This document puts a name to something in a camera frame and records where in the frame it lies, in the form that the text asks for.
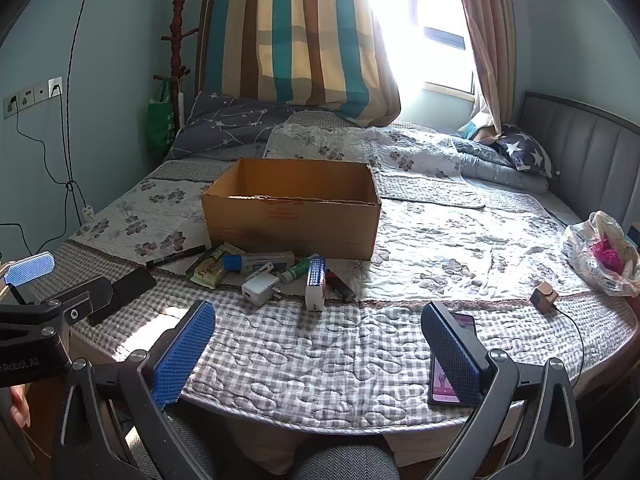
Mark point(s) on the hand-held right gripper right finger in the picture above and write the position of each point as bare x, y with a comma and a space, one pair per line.
455, 355

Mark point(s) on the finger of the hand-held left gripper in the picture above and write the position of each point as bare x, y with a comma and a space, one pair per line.
30, 267
122, 292

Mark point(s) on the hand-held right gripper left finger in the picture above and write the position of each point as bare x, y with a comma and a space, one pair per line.
182, 355

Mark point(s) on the black marker pen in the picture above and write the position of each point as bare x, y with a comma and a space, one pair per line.
175, 256

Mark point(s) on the green yellow snack packet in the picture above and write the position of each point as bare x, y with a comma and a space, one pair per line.
210, 270

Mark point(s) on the white charger plug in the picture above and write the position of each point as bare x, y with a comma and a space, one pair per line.
257, 289

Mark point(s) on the clear tube with blue cap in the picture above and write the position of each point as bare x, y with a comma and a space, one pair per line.
260, 261

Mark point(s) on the cartoon bear tissue pack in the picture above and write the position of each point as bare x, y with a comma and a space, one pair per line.
315, 290

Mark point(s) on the brown cardboard box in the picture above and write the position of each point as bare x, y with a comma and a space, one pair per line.
290, 230

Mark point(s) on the person's left hand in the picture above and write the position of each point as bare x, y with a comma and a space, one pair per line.
20, 407

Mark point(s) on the black smartphone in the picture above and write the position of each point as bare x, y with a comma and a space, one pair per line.
442, 385

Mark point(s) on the white power strip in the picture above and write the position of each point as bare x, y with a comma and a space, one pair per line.
88, 212

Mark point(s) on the small wooden cube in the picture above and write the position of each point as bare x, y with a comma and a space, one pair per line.
542, 297

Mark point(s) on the patchwork floral bedspread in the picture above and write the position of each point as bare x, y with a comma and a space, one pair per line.
325, 360

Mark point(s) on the small green white tube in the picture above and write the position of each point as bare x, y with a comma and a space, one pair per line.
292, 272

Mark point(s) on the person's right leg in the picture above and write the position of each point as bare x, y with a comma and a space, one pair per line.
345, 464

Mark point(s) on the printed plastic bag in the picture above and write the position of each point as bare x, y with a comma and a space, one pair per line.
585, 250

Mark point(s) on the green shopping bag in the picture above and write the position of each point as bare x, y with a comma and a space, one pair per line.
160, 125

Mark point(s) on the pink mesh item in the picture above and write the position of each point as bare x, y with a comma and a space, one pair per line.
607, 254

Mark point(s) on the grey folded duvet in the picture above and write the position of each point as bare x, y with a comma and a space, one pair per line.
500, 175

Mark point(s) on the white rod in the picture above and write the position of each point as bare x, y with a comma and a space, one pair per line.
181, 110

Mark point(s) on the dark starry quilt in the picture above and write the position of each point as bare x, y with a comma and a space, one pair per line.
225, 125

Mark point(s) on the navy star pillow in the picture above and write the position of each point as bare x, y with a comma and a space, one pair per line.
520, 150

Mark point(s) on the folded floral quilt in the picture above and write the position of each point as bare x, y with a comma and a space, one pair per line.
375, 155

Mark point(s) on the teal orange cloth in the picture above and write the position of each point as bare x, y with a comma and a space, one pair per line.
477, 131

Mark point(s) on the grey padded headboard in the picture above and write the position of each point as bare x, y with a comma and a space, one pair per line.
575, 140

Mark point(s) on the wooden coat rack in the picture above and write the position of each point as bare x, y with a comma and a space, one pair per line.
176, 35

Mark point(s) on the striped teal brown curtain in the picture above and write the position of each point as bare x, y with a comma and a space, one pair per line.
300, 35

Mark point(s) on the window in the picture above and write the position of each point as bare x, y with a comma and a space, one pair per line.
440, 35

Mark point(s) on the beige curtain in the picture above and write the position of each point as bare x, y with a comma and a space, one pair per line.
485, 35

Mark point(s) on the grey wall socket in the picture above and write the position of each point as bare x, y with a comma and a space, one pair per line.
10, 106
26, 99
40, 93

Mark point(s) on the white wall socket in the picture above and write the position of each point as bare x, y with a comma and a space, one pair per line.
55, 86

